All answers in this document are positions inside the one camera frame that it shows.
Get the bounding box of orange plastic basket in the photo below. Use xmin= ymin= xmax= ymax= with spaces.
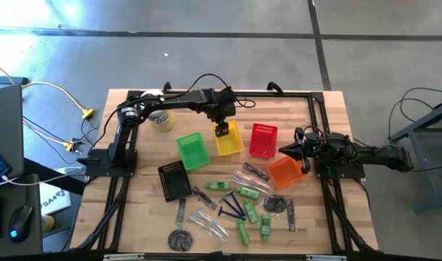
xmin=266 ymin=155 xmax=308 ymax=191

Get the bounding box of silver edge bracket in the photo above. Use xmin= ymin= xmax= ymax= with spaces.
xmin=306 ymin=254 xmax=348 ymax=261
xmin=103 ymin=253 xmax=145 ymax=261

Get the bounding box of small yellow object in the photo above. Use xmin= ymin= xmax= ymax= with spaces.
xmin=41 ymin=214 xmax=55 ymax=233

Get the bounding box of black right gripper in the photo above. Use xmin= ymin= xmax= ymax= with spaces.
xmin=278 ymin=126 xmax=321 ymax=174

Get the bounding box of black floor cable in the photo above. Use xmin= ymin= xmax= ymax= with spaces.
xmin=387 ymin=86 xmax=442 ymax=141

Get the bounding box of black plastic basket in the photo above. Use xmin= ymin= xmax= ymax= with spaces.
xmin=157 ymin=159 xmax=193 ymax=203

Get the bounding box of red plastic basket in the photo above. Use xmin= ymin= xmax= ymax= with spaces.
xmin=248 ymin=122 xmax=279 ymax=160

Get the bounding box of round black item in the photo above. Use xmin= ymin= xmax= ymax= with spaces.
xmin=259 ymin=193 xmax=293 ymax=218
xmin=167 ymin=228 xmax=195 ymax=252

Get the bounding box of yellow cable with plug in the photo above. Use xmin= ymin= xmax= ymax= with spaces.
xmin=20 ymin=81 xmax=95 ymax=120
xmin=22 ymin=121 xmax=78 ymax=152

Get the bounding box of yellow plastic basket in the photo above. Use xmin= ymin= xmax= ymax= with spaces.
xmin=211 ymin=119 xmax=245 ymax=157

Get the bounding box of black computer mouse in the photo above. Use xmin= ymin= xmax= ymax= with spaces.
xmin=7 ymin=204 xmax=34 ymax=243

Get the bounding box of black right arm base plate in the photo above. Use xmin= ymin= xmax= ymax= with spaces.
xmin=314 ymin=159 xmax=367 ymax=181

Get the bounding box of blue-grey table frame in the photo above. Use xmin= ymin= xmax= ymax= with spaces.
xmin=389 ymin=99 xmax=442 ymax=213

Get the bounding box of black side desk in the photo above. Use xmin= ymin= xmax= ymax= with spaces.
xmin=0 ymin=173 xmax=44 ymax=257

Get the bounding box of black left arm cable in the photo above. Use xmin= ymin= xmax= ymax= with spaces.
xmin=184 ymin=72 xmax=257 ymax=109

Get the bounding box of grey laptop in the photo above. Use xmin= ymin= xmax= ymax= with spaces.
xmin=0 ymin=83 xmax=25 ymax=182

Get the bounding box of white power adapter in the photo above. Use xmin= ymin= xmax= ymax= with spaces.
xmin=55 ymin=165 xmax=86 ymax=177

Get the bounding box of green travel bottle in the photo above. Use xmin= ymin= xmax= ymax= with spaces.
xmin=259 ymin=212 xmax=272 ymax=241
xmin=243 ymin=198 xmax=260 ymax=225
xmin=205 ymin=181 xmax=230 ymax=192
xmin=237 ymin=218 xmax=250 ymax=247
xmin=235 ymin=186 xmax=261 ymax=201

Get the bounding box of green plastic basket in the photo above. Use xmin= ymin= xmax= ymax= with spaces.
xmin=176 ymin=130 xmax=211 ymax=171

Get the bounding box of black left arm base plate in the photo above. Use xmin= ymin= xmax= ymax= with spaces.
xmin=77 ymin=148 xmax=139 ymax=178

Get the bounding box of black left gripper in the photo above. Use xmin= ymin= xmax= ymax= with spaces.
xmin=205 ymin=86 xmax=238 ymax=138

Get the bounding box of yellow Lysol wipes canister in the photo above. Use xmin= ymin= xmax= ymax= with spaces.
xmin=140 ymin=88 xmax=176 ymax=133

